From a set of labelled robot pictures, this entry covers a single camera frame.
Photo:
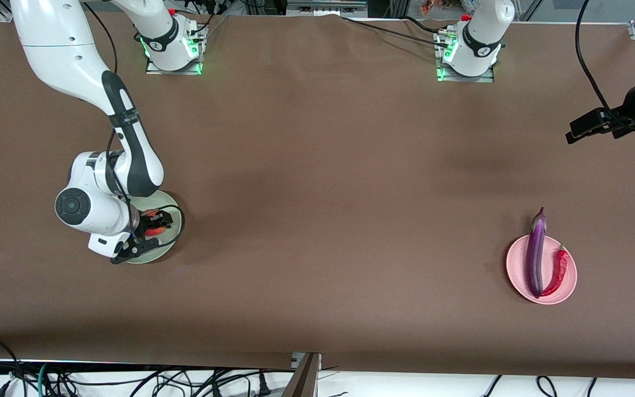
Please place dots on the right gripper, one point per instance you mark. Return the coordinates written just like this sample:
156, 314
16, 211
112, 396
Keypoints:
144, 221

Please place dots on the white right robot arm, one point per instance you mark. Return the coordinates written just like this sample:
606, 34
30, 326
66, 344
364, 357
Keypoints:
64, 44

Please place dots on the purple eggplant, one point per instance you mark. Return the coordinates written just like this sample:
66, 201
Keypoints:
536, 259

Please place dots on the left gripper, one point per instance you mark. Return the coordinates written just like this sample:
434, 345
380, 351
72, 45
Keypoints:
633, 109

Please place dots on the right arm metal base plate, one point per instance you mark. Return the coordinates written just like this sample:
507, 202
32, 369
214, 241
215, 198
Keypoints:
157, 70

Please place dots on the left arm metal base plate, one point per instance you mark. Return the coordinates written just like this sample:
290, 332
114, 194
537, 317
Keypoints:
450, 79

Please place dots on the aluminium profile post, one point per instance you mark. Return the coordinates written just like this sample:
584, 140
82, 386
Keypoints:
303, 380

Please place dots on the red apple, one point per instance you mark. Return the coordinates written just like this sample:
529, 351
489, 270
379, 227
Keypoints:
155, 231

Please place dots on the brown table cloth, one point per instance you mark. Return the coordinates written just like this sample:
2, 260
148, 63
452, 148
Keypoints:
295, 303

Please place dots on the red chili pepper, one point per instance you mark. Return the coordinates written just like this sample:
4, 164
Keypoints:
560, 267

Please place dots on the light green plate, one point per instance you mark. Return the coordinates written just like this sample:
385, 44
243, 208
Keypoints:
166, 242

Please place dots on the grey metal frame box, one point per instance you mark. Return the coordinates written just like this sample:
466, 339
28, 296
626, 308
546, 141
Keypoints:
326, 6

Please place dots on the black power plug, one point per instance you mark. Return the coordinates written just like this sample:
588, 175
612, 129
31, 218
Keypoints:
263, 386

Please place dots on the pink plate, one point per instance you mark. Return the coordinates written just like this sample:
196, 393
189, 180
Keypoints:
516, 264

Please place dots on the small orange object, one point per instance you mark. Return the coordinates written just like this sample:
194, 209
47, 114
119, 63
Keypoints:
426, 6

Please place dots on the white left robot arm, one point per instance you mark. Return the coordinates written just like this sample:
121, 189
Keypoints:
480, 33

